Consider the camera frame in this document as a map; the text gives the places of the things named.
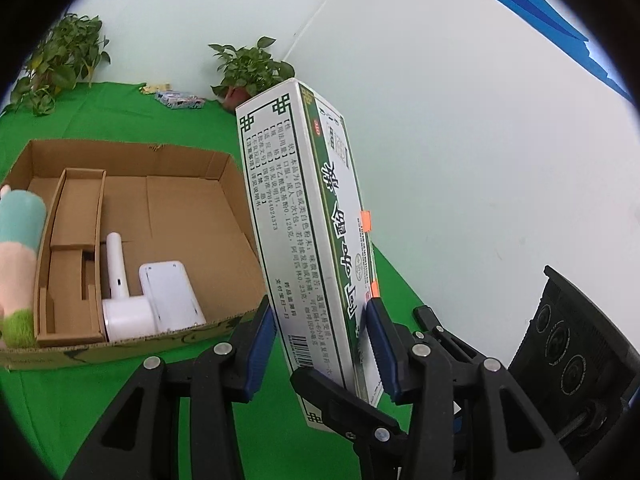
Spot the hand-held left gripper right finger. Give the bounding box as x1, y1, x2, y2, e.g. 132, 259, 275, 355
365, 299, 577, 480

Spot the blue wall decal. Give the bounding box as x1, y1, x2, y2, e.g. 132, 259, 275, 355
356, 0, 632, 102

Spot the blue and pink snack packet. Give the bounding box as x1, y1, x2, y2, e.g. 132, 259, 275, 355
154, 91, 207, 110

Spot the white and green medicine box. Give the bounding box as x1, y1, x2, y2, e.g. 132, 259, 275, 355
235, 79, 387, 432

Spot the teal and pink plush toy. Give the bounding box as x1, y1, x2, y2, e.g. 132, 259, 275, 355
0, 185, 49, 349

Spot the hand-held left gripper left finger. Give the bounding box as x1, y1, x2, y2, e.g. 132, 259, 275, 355
65, 296, 279, 480

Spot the white handheld hair dryer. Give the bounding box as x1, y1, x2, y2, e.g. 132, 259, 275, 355
101, 232, 159, 344

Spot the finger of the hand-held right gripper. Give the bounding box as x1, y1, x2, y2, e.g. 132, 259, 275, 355
290, 367, 408, 480
412, 305, 483, 361

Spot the narrow cardboard tray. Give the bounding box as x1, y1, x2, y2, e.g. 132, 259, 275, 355
34, 167, 108, 349

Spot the large cardboard box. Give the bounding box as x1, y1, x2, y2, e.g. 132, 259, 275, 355
0, 139, 274, 372

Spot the small potted green plant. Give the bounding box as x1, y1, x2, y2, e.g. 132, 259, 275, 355
208, 36, 296, 112

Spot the large leafy pothos plant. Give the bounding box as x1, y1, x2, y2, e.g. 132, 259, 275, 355
9, 12, 111, 117

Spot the white rectangular device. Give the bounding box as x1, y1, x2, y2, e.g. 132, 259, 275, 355
138, 260, 208, 334

